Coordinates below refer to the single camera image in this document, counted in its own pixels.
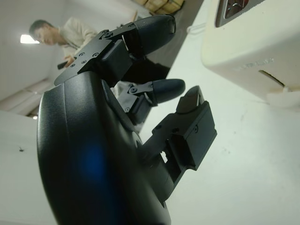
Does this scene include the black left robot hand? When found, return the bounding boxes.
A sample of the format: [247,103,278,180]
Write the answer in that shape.
[36,14,218,225]

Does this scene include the person in dark trousers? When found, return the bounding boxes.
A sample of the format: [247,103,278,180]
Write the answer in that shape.
[28,16,171,111]

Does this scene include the cream two-slot toaster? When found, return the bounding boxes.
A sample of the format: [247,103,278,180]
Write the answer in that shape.
[200,0,300,111]

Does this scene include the ceiling light panel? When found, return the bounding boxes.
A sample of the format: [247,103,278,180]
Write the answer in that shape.
[20,34,40,44]

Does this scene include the white toaster power cord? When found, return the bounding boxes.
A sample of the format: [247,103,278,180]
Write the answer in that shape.
[187,22,207,35]

